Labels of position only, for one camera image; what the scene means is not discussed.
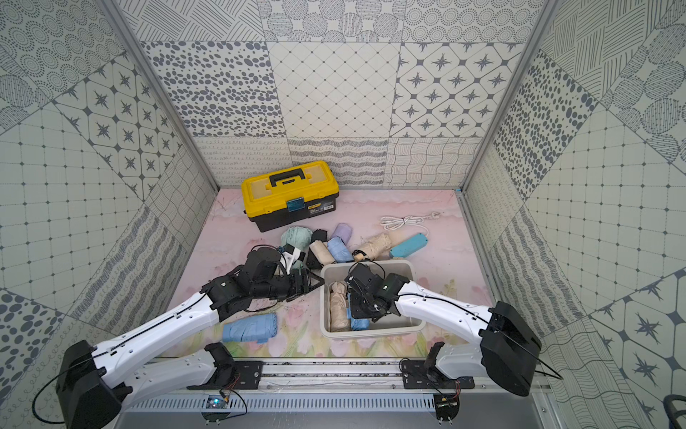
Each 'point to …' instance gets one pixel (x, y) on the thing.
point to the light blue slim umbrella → (355, 323)
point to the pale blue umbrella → (338, 249)
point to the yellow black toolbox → (290, 194)
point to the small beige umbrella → (322, 252)
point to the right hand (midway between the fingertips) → (359, 312)
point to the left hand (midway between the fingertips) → (320, 279)
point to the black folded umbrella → (319, 234)
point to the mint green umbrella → (297, 237)
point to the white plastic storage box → (386, 323)
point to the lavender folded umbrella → (342, 230)
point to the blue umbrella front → (257, 328)
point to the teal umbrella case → (409, 246)
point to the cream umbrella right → (375, 248)
